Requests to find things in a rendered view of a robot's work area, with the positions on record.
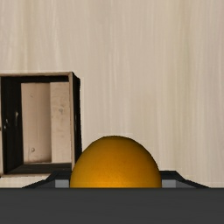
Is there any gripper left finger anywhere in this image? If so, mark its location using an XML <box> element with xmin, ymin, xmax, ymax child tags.
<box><xmin>23</xmin><ymin>170</ymin><xmax>73</xmax><ymax>189</ymax></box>

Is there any orange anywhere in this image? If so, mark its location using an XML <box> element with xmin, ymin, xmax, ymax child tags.
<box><xmin>69</xmin><ymin>135</ymin><xmax>163</xmax><ymax>189</ymax></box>

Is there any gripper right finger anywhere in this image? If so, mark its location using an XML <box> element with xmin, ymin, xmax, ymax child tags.
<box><xmin>158</xmin><ymin>170</ymin><xmax>210</xmax><ymax>189</ymax></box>

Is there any wooden box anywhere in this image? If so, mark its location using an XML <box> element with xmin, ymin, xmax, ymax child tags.
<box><xmin>0</xmin><ymin>71</ymin><xmax>83</xmax><ymax>179</ymax></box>

